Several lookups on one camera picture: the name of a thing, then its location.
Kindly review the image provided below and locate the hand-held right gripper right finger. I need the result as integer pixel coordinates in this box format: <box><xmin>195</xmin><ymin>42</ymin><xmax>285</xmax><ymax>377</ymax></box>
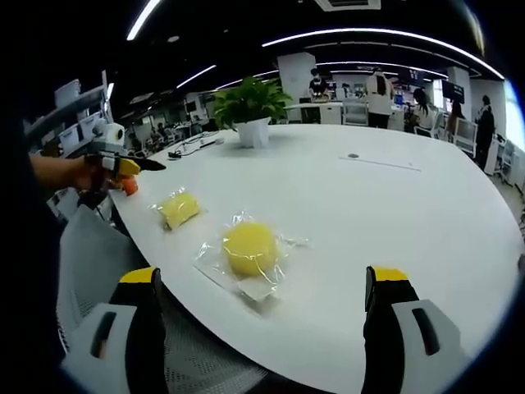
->
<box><xmin>360</xmin><ymin>265</ymin><xmax>469</xmax><ymax>394</ymax></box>

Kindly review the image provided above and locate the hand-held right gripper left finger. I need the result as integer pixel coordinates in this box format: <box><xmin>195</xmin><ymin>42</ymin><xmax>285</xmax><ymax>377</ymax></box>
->
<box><xmin>61</xmin><ymin>266</ymin><xmax>165</xmax><ymax>394</ymax></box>

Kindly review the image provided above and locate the rectangular yellow silicone block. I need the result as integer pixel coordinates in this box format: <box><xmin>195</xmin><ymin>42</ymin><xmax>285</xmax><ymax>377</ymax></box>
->
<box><xmin>147</xmin><ymin>186</ymin><xmax>208</xmax><ymax>233</ymax></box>

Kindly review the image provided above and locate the round yellow silicone block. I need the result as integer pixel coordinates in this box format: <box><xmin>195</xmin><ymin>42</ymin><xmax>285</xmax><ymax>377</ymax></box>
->
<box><xmin>192</xmin><ymin>210</ymin><xmax>311</xmax><ymax>305</ymax></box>

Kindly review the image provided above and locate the person's left hand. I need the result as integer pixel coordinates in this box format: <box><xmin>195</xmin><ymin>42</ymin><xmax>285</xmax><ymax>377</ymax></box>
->
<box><xmin>52</xmin><ymin>154</ymin><xmax>122</xmax><ymax>195</ymax></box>

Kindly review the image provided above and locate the shelf with storage boxes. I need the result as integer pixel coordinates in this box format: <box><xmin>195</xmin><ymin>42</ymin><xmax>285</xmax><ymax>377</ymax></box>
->
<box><xmin>23</xmin><ymin>79</ymin><xmax>116</xmax><ymax>158</ymax></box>

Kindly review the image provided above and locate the grey mesh office chair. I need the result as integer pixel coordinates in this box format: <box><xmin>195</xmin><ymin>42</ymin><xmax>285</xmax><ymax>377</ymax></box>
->
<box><xmin>55</xmin><ymin>204</ymin><xmax>270</xmax><ymax>394</ymax></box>

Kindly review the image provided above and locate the white ceiling light strip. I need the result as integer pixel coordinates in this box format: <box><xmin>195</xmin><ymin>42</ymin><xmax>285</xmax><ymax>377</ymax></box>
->
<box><xmin>126</xmin><ymin>0</ymin><xmax>164</xmax><ymax>42</ymax></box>
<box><xmin>177</xmin><ymin>64</ymin><xmax>218</xmax><ymax>89</ymax></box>
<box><xmin>261</xmin><ymin>27</ymin><xmax>505</xmax><ymax>80</ymax></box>

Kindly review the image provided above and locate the white plant pot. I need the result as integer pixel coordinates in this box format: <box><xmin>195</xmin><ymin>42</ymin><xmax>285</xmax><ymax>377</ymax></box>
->
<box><xmin>236</xmin><ymin>116</ymin><xmax>272</xmax><ymax>149</ymax></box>

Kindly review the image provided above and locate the green potted plant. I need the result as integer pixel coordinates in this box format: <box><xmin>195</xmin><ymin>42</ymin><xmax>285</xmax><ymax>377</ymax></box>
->
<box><xmin>212</xmin><ymin>76</ymin><xmax>293</xmax><ymax>131</ymax></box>

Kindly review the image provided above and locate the white office chair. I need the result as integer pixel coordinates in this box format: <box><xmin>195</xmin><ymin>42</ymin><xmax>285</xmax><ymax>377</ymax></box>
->
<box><xmin>341</xmin><ymin>97</ymin><xmax>369</xmax><ymax>126</ymax></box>
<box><xmin>454</xmin><ymin>120</ymin><xmax>479</xmax><ymax>159</ymax></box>

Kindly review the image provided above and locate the ceiling air conditioner vent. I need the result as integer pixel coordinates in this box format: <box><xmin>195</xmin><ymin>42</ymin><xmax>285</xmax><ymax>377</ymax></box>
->
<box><xmin>313</xmin><ymin>0</ymin><xmax>382</xmax><ymax>11</ymax></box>

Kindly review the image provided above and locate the tangled thin cable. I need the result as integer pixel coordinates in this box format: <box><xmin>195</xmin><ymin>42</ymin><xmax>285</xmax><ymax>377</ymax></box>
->
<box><xmin>178</xmin><ymin>133</ymin><xmax>218</xmax><ymax>157</ymax></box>

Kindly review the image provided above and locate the table cable cover plate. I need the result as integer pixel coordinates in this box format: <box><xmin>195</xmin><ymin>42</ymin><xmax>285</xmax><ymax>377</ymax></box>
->
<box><xmin>337</xmin><ymin>154</ymin><xmax>423</xmax><ymax>174</ymax></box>

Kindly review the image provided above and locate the black wall screen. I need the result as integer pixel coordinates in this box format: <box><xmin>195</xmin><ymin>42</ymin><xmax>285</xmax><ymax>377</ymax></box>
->
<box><xmin>441</xmin><ymin>79</ymin><xmax>467</xmax><ymax>104</ymax></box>

